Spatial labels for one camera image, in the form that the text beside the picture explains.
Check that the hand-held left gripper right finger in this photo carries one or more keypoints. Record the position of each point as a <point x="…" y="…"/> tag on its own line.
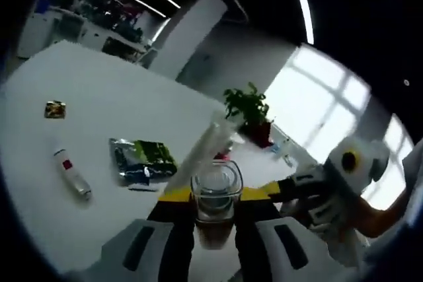
<point x="251" y="239"/>

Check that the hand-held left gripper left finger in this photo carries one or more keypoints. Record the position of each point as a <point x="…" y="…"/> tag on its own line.
<point x="178" y="239"/>

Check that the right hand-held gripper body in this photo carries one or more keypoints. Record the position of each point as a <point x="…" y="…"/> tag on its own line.
<point x="360" y="163"/>

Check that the silver skincare sachet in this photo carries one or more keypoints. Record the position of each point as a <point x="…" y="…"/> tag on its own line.
<point x="143" y="188"/>

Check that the large white skincare tube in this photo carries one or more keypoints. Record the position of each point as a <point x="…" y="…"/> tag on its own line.
<point x="198" y="160"/>

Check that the green black skincare sachet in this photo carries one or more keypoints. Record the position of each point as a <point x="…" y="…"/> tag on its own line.
<point x="148" y="160"/>

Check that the gold foil skincare sachet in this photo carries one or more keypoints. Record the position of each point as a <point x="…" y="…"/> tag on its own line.
<point x="55" y="109"/>

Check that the small clear plastic bottle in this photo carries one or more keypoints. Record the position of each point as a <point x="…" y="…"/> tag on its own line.
<point x="282" y="151"/>

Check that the blue storage bin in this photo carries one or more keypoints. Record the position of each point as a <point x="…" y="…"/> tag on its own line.
<point x="43" y="6"/>

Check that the green potted plant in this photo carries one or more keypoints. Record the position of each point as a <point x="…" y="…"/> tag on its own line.
<point x="248" y="107"/>

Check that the row of white workbenches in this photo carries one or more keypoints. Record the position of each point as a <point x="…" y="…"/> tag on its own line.
<point x="43" y="34"/>

